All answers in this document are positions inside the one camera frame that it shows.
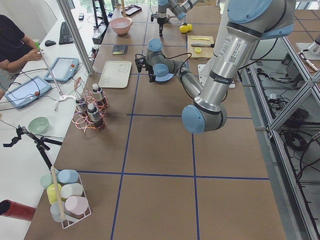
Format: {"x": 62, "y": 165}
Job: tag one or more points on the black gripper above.
{"x": 150, "y": 72}
{"x": 161, "y": 21}

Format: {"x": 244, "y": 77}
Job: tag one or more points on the blue plastic plate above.
{"x": 164, "y": 79}

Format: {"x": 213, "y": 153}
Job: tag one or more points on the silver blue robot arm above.
{"x": 248, "y": 21}
{"x": 167, "y": 9}

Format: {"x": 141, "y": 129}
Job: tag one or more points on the round yellow lemon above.
{"x": 184, "y": 29}

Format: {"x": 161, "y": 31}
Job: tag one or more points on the grey and yellow cloth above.
{"x": 120, "y": 49}

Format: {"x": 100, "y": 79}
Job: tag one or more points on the cream bear tray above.
{"x": 115, "y": 74}

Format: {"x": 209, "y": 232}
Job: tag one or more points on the oval yellow lemon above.
{"x": 189, "y": 27}

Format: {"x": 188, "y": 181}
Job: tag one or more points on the dark tray at back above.
{"x": 132, "y": 10}

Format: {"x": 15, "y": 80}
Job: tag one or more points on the pink bowl with ice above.
{"x": 121, "y": 25}

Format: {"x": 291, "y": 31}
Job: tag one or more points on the half lemon slice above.
{"x": 197, "y": 50}

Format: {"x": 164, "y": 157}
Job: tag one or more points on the wooden cutting board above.
{"x": 206, "y": 53}

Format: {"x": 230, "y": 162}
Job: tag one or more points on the yellow plastic knife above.
{"x": 200, "y": 38}

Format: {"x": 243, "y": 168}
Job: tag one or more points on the bottle left in rack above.
{"x": 98, "y": 95}

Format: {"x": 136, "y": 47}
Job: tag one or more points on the bottle in rack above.
{"x": 95, "y": 117}
{"x": 98, "y": 95}
{"x": 81, "y": 106}

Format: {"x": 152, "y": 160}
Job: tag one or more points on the bottle front in rack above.
{"x": 95, "y": 117}

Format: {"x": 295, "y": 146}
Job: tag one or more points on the bottle right in rack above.
{"x": 81, "y": 106}

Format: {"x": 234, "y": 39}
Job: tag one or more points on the far teach pendant tablet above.
{"x": 64, "y": 68}

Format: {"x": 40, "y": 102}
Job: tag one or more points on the teach pendant tablet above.
{"x": 28, "y": 92}
{"x": 64, "y": 68}

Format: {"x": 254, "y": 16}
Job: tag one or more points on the black keyboard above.
{"x": 65, "y": 36}

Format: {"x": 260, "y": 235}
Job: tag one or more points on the black computer mouse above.
{"x": 49, "y": 43}

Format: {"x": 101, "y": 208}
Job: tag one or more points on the near teach pendant tablet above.
{"x": 28, "y": 92}

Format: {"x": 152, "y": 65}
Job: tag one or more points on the green bowl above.
{"x": 39, "y": 125}

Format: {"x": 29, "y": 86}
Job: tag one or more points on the person in black shirt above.
{"x": 16, "y": 50}

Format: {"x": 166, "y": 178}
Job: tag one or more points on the blue cup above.
{"x": 68, "y": 176}

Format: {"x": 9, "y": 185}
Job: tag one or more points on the white cup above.
{"x": 72, "y": 189}

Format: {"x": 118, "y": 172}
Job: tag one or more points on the pink cup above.
{"x": 76, "y": 204}

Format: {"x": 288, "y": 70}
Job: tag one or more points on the yellow cup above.
{"x": 51, "y": 194}

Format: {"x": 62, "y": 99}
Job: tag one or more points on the red cylinder bottle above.
{"x": 16, "y": 210}

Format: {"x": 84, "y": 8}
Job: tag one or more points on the copper wire bottle rack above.
{"x": 80, "y": 122}

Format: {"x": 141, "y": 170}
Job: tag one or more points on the aluminium frame post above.
{"x": 68, "y": 17}

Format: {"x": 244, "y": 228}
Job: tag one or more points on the white wire cup basket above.
{"x": 57, "y": 210}

